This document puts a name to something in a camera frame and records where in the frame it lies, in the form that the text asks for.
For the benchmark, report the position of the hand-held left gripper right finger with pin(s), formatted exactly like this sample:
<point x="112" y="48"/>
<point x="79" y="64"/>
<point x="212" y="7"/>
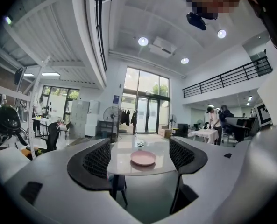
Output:
<point x="210" y="171"/>

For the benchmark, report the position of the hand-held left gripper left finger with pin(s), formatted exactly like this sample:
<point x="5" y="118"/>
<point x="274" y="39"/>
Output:
<point x="58" y="183"/>

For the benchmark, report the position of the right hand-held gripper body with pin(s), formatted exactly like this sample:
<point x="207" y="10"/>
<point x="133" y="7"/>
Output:
<point x="264" y="114"/>

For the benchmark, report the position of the big pink plate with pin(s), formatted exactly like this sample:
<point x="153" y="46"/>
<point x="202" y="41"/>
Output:
<point x="143" y="158"/>

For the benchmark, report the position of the white-clothed table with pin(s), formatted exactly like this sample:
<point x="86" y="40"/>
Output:
<point x="203" y="134"/>

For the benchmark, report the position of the grey office chair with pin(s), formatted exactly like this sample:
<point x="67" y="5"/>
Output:
<point x="236" y="126"/>

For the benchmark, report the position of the black office chair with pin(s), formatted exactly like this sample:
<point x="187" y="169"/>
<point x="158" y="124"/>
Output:
<point x="53" y="134"/>

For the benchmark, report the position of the black balcony railing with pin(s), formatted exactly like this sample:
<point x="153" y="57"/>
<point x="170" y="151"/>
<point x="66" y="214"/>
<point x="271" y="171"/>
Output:
<point x="227" y="77"/>
<point x="102" y="31"/>

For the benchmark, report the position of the black table leg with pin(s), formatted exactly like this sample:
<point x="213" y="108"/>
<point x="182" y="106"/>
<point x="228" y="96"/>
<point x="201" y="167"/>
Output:
<point x="115" y="185"/>

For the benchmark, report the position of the small black standing fan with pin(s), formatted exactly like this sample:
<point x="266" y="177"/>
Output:
<point x="173" y="120"/>

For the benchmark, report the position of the white storage cabinets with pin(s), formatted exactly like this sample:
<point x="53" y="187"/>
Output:
<point x="80" y="118"/>

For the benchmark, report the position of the black metal rack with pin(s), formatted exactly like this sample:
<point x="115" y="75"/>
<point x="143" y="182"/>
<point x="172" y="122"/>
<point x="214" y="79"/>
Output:
<point x="105" y="127"/>

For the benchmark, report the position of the small potted green plant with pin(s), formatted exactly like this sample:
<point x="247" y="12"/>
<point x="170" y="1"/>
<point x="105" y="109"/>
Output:
<point x="140" y="144"/>

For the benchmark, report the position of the whiteboard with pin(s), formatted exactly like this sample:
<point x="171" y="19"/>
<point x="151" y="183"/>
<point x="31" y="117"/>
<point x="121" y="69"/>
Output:
<point x="56" y="106"/>

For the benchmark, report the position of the black helmet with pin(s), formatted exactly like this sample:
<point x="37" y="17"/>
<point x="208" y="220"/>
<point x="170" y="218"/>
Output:
<point x="7" y="119"/>

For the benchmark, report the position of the large black standing fan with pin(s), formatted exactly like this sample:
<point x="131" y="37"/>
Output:
<point x="111" y="115"/>

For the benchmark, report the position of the round ceiling light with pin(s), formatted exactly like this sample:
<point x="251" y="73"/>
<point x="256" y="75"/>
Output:
<point x="184" y="60"/>
<point x="143" y="41"/>
<point x="221" y="33"/>

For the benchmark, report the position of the glass entrance door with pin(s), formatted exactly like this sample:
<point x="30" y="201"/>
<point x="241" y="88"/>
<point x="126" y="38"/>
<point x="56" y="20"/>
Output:
<point x="147" y="101"/>

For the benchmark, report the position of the person's black shirt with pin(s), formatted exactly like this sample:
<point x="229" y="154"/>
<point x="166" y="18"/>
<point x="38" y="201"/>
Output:
<point x="269" y="20"/>

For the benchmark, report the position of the rack of dark clothes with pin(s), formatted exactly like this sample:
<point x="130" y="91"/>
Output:
<point x="129" y="118"/>

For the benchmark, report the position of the white ceiling air conditioner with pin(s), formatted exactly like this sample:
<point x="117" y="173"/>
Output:
<point x="162" y="46"/>

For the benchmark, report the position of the white metal frame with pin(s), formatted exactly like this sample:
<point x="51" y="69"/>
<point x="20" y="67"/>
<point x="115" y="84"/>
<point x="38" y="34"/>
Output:
<point x="39" y="90"/>

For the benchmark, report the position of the blue wall poster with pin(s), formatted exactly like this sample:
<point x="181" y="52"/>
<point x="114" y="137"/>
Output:
<point x="116" y="99"/>

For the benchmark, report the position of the black head camera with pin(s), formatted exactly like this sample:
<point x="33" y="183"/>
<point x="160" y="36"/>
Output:
<point x="196" y="21"/>

